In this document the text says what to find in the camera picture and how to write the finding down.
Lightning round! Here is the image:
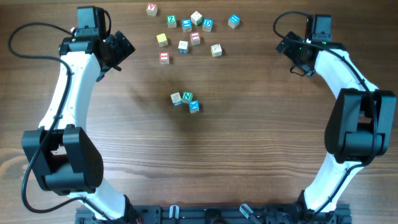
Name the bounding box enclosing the red H letter block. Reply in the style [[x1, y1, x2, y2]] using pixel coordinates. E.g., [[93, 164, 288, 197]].
[[159, 52, 170, 65]]

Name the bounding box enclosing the block with blue number side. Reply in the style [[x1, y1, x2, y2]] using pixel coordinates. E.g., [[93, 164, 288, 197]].
[[178, 40, 188, 54]]

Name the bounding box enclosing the green N letter block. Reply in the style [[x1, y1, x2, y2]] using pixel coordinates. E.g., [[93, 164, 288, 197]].
[[182, 91, 193, 104]]

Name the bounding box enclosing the blue X letter block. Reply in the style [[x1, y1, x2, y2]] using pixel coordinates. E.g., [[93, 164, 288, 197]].
[[188, 100, 200, 113]]

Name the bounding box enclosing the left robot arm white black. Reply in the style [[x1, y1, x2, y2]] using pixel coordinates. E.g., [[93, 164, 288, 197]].
[[22, 31, 142, 223]]

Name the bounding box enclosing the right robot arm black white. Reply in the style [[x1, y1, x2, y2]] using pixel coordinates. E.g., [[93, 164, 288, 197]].
[[277, 32, 397, 223]]

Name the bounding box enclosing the yellow top block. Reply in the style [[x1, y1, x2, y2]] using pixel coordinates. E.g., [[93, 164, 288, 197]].
[[156, 33, 168, 47]]

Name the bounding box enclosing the red Y letter block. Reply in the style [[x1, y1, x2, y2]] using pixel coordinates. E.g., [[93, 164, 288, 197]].
[[146, 2, 158, 16]]

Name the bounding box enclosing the green Z letter block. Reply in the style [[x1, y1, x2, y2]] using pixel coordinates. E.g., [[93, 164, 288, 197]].
[[167, 15, 177, 28]]

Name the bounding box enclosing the blue block far right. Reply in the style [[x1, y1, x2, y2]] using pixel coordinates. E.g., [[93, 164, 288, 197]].
[[228, 14, 240, 29]]

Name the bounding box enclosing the blue L letter block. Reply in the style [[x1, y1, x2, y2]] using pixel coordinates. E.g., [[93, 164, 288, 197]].
[[182, 19, 192, 32]]

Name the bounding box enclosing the red letter block centre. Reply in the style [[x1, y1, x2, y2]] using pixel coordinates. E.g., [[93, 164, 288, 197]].
[[190, 32, 201, 45]]

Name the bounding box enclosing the plain picture wooden block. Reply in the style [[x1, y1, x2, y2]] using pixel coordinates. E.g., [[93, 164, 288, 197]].
[[211, 44, 223, 57]]

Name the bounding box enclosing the plain picture block top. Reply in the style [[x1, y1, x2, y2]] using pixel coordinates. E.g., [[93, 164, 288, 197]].
[[190, 11, 203, 26]]

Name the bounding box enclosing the blue D letter block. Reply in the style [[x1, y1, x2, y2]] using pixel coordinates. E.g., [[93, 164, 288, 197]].
[[202, 18, 213, 32]]

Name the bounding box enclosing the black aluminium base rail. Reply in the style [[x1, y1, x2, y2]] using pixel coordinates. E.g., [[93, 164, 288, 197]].
[[75, 203, 352, 224]]

